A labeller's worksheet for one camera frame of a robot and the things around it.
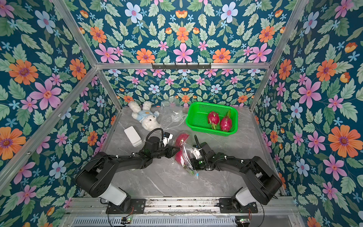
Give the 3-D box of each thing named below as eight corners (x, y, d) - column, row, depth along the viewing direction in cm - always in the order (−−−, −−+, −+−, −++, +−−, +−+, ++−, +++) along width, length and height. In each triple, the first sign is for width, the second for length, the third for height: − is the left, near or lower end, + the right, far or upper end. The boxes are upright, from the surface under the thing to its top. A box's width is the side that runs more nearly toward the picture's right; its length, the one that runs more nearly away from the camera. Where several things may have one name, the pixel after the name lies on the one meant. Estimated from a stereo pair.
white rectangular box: (134, 148, 98) (131, 144, 93) (126, 134, 105) (123, 130, 101) (143, 142, 100) (141, 138, 96) (135, 129, 108) (132, 125, 103)
